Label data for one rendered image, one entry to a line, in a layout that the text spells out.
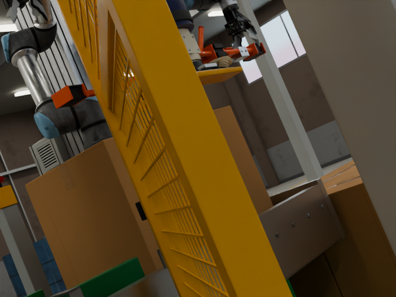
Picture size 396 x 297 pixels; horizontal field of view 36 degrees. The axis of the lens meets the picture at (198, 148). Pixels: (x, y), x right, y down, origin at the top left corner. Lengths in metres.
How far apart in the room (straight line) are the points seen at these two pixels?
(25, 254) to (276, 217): 0.89
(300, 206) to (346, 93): 0.95
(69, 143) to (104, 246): 1.23
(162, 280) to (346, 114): 0.64
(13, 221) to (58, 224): 0.37
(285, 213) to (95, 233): 0.55
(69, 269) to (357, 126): 1.14
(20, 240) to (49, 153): 0.82
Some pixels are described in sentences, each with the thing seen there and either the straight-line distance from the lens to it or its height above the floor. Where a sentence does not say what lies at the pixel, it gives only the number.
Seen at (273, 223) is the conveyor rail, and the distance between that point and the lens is 1.75.
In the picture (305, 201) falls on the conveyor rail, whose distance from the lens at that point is 1.90.
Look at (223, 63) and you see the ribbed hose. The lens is 2.23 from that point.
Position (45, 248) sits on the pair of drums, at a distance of 8.37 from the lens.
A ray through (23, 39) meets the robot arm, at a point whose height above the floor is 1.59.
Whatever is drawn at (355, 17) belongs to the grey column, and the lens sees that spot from 0.95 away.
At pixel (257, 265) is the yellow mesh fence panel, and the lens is 0.58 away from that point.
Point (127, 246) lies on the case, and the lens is 1.65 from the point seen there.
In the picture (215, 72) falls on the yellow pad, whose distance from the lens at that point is 2.08.
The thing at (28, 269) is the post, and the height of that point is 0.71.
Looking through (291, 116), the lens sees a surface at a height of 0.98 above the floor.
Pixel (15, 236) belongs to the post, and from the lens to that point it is 2.18.
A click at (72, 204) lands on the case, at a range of 1.77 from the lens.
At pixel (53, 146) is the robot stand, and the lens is 2.89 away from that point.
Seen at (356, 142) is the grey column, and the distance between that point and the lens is 0.97.
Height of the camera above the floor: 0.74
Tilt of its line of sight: 3 degrees up
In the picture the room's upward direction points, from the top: 23 degrees counter-clockwise
